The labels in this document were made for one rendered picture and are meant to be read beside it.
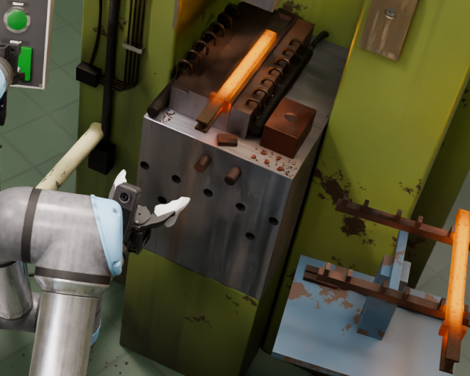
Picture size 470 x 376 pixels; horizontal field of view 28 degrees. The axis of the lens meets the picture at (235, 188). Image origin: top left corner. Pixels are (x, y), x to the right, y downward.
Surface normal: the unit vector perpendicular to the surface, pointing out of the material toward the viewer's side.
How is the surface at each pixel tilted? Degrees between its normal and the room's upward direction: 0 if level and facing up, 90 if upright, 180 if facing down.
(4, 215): 38
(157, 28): 90
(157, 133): 90
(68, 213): 15
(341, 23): 90
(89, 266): 48
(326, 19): 90
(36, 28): 60
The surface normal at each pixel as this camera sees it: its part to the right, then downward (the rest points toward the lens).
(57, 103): 0.15, -0.69
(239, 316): -0.40, 0.61
